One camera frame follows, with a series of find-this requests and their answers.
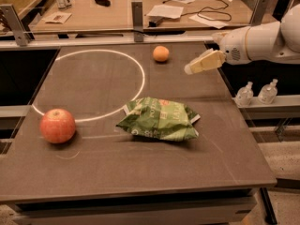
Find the orange fruit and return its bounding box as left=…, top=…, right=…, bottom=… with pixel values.
left=153, top=46, right=170, bottom=62

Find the black cable on desk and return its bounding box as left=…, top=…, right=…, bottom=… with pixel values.
left=162, top=0, right=233, bottom=23

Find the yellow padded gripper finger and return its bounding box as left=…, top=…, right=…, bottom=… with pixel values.
left=184, top=49, right=226, bottom=75
left=212, top=32, right=229, bottom=45

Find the small black box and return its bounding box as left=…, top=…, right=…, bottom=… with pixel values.
left=148, top=17, right=164, bottom=27

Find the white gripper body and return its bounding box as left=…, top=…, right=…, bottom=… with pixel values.
left=218, top=26, right=251, bottom=65

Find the green jalapeno chip bag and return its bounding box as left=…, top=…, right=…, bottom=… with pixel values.
left=117, top=97, right=201, bottom=142

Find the white paper sheet centre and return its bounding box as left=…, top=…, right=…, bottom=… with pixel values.
left=147, top=5, right=184, bottom=19

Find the middle metal bracket post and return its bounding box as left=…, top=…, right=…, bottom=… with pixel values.
left=131, top=1, right=143, bottom=42

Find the small paper packet left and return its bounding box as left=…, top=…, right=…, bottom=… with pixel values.
left=43, top=11, right=71, bottom=24

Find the clear plastic bottle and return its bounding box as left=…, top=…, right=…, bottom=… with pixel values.
left=258, top=79, right=278, bottom=104
left=234, top=82, right=253, bottom=107

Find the black computer mouse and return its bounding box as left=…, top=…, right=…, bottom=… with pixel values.
left=95, top=0, right=111, bottom=7

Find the wooden background desk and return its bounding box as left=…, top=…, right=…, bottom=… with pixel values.
left=32, top=0, right=252, bottom=35

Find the right metal bracket post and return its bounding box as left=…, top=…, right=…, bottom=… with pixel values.
left=249, top=0, right=269, bottom=26

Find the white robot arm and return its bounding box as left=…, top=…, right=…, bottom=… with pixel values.
left=184, top=5, right=300, bottom=75

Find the metal bracket post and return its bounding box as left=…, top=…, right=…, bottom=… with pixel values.
left=131, top=1, right=143, bottom=42
left=249, top=0, right=269, bottom=26
left=0, top=4, right=31, bottom=46

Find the white paper sheet right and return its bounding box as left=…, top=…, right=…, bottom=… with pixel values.
left=189, top=15, right=228, bottom=29

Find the red apple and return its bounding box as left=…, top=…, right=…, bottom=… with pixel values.
left=39, top=109, right=76, bottom=143

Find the left metal bracket post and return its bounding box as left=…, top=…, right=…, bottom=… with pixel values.
left=0, top=4, right=31, bottom=46

